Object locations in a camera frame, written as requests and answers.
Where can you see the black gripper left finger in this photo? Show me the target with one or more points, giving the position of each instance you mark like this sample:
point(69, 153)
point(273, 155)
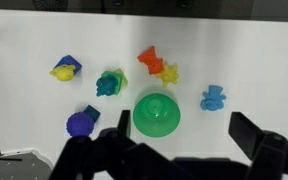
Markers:
point(130, 156)

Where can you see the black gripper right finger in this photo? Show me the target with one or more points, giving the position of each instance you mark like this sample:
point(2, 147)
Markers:
point(267, 150)

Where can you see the teal rubber toy figure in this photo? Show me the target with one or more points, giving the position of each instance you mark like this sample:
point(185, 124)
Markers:
point(106, 85)

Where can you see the green plastic bowl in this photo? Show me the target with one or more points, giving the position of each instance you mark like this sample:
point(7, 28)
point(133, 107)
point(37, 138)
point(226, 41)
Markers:
point(156, 115)

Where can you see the dark blue block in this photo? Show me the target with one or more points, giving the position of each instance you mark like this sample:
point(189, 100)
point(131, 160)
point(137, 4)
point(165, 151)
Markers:
point(92, 112)

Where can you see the purple bumpy ball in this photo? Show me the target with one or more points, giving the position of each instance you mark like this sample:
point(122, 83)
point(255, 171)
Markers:
point(80, 124)

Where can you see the light blue rubber toy figure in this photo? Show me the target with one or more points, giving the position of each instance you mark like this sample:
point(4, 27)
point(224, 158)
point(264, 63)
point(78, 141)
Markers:
point(212, 100)

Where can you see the green cube block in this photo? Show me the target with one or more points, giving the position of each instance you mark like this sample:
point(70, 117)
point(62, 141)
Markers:
point(116, 81)

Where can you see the yellow-green block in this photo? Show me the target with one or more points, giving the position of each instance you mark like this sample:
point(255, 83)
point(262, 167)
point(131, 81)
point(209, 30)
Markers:
point(123, 78)

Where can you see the yellow spiky rubber toy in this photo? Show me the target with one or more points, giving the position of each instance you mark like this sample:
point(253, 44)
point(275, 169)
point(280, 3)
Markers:
point(169, 76)

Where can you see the orange rubber toy figure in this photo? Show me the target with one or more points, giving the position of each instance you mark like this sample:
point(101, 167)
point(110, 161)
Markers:
point(151, 60)

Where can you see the yellow rubber toy figure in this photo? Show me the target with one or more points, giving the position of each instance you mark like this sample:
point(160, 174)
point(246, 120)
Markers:
point(63, 72)

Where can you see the grey metal mounting plate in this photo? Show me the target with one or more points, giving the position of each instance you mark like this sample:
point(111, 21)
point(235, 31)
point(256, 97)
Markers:
point(17, 165)

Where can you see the black round fan grille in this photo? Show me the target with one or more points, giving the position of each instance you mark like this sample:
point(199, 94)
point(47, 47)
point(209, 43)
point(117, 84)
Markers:
point(50, 4)

